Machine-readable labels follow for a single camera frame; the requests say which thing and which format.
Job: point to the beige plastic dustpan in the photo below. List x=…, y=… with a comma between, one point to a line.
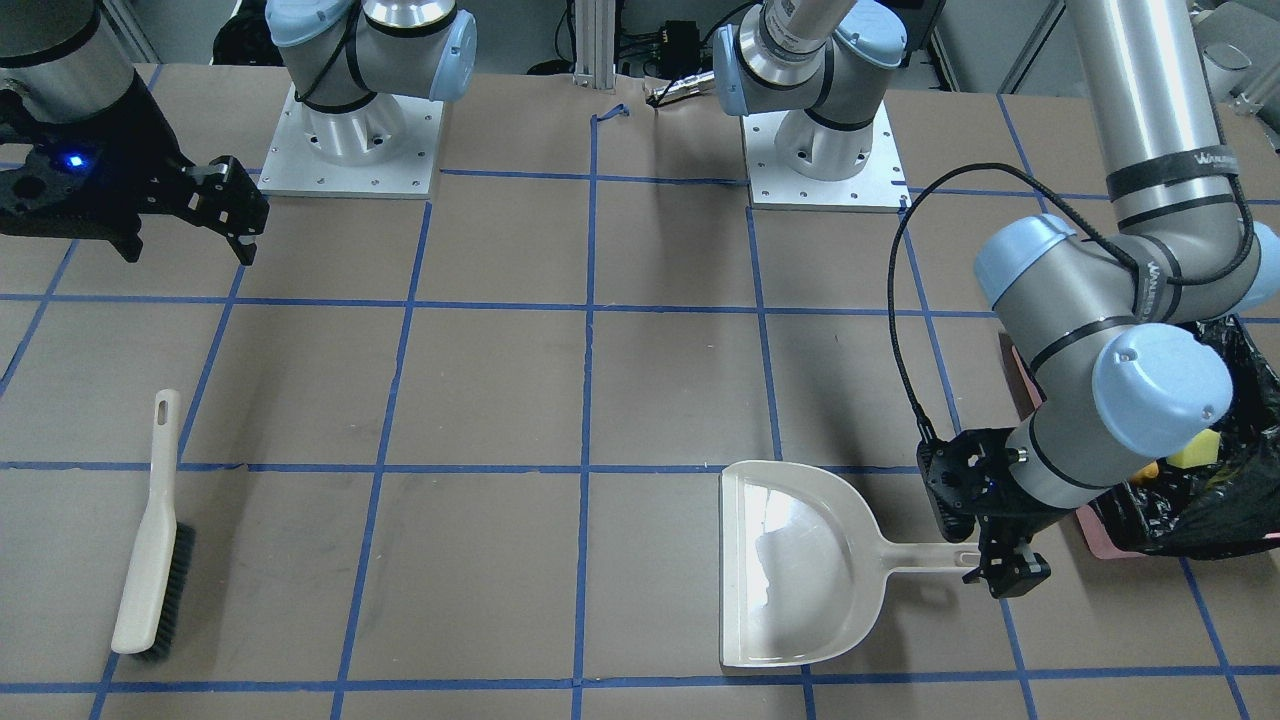
x=804, y=564

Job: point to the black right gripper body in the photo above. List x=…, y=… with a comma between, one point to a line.
x=140, y=133

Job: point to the yellow sponge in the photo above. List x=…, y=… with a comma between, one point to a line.
x=1202, y=450

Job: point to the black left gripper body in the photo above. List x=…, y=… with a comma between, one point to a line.
x=1012, y=528

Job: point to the bin with black bag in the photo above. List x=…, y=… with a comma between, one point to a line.
x=1219, y=497

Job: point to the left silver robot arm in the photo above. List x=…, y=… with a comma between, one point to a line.
x=1102, y=324

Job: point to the beige hand brush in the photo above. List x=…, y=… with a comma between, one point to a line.
x=162, y=551

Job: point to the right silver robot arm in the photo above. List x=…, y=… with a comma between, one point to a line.
x=62, y=55

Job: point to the aluminium frame post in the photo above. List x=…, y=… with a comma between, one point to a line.
x=594, y=43

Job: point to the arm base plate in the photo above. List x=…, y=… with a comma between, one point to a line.
x=386, y=150
x=794, y=164

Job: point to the yellow potato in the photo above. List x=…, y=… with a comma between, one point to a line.
x=1147, y=474

